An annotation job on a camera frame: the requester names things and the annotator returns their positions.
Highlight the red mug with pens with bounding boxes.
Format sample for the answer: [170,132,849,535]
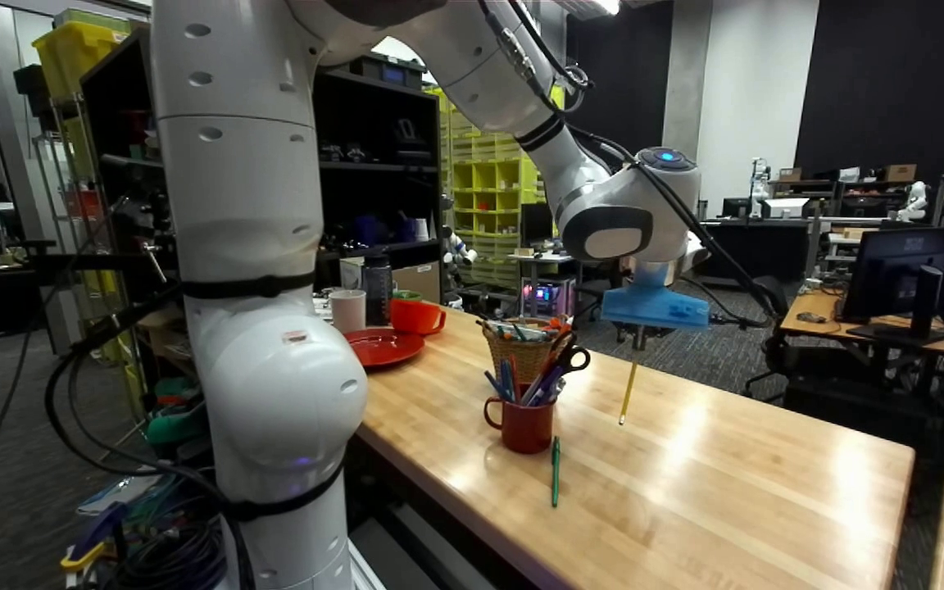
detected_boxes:
[476,314,575,395]

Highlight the yellow pencil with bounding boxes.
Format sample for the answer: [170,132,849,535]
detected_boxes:
[616,348,645,431]

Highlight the wooden office desk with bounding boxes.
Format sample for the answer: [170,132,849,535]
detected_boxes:
[778,283,944,362]

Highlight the floor cable bundle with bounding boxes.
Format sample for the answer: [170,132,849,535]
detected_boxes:
[56,476,244,590]

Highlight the green pen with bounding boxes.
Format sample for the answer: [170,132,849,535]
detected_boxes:
[545,432,566,512]

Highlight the black scissors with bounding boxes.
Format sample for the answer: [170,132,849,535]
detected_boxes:
[528,342,596,405]

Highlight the electronics box purple lights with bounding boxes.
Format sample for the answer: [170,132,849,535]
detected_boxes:
[513,245,585,321]

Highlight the white humanoid robot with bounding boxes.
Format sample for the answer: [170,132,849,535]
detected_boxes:
[892,178,931,230]

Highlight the computer monitor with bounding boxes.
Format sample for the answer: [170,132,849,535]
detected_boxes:
[838,224,944,327]

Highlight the black office chair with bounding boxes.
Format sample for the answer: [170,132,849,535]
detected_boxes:
[740,271,828,405]

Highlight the black cabinet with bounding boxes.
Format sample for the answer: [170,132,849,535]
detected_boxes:
[699,213,817,283]

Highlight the dark bottle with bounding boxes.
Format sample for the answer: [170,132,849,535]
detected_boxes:
[360,249,397,327]

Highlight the yellow bin rack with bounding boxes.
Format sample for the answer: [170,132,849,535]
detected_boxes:
[429,87,557,296]

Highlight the red bowl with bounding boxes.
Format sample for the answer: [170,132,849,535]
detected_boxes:
[387,299,453,342]

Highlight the red plate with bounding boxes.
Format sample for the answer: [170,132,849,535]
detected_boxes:
[346,327,429,377]

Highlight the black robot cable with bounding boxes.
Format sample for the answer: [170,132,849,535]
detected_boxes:
[566,120,795,327]

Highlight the black shelving unit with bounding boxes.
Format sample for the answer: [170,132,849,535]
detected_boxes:
[75,40,449,296]

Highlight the blue pen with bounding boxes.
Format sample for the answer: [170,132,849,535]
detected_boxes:
[479,368,513,405]

